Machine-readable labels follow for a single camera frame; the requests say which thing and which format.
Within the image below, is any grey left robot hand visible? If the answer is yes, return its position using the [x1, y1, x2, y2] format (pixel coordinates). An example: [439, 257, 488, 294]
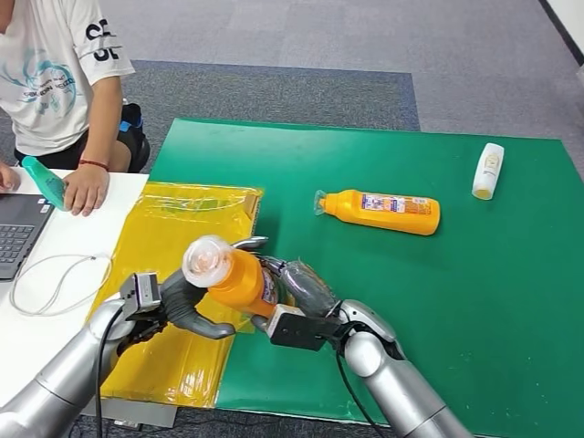
[159, 235, 270, 341]

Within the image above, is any person's left hand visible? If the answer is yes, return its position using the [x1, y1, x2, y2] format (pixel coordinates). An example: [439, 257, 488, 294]
[62, 162, 112, 217]

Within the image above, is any person's right hand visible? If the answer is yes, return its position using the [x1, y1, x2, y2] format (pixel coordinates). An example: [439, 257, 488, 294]
[0, 160, 21, 194]

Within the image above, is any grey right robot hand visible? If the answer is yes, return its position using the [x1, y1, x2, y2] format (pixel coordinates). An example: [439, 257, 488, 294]
[249, 255, 343, 334]

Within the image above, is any orange bottle with white cap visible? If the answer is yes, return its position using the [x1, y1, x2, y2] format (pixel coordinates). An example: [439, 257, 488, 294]
[181, 234, 293, 319]

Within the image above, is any teal plastic bottle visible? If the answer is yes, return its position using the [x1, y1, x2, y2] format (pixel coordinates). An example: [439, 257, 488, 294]
[21, 155, 69, 212]

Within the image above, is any orange bottle with clear cap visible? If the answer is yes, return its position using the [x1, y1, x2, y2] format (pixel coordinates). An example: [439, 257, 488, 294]
[313, 189, 441, 237]

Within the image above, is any small white bottle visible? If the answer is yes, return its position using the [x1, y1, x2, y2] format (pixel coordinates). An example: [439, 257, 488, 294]
[471, 142, 505, 202]

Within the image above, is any dark grey laptop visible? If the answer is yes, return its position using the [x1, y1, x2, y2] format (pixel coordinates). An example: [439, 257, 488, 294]
[0, 193, 56, 281]

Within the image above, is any yellow film covered board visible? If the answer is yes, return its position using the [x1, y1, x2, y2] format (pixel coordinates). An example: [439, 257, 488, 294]
[86, 181, 266, 409]

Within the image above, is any seated person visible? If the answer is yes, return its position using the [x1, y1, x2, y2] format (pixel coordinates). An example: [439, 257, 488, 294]
[0, 0, 152, 175]

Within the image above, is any green table mat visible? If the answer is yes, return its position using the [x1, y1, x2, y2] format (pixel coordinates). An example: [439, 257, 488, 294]
[148, 118, 584, 438]

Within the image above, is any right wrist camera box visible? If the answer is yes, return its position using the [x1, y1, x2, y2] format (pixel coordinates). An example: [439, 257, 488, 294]
[266, 304, 343, 353]

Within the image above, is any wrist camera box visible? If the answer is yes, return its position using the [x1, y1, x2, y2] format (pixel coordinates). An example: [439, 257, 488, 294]
[119, 272, 162, 321]
[266, 304, 343, 353]

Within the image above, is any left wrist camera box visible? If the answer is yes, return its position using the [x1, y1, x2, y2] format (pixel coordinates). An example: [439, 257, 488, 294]
[119, 272, 162, 321]

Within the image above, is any white cable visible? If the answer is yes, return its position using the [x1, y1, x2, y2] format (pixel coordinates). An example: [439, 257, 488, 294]
[10, 252, 114, 318]

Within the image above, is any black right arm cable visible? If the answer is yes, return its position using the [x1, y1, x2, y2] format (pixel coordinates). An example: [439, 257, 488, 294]
[335, 350, 386, 438]

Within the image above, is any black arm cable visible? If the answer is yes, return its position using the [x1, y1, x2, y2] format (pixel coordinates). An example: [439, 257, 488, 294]
[94, 308, 124, 438]
[335, 350, 386, 438]

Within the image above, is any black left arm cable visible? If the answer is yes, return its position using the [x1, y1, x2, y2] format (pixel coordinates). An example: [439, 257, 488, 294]
[94, 308, 124, 438]

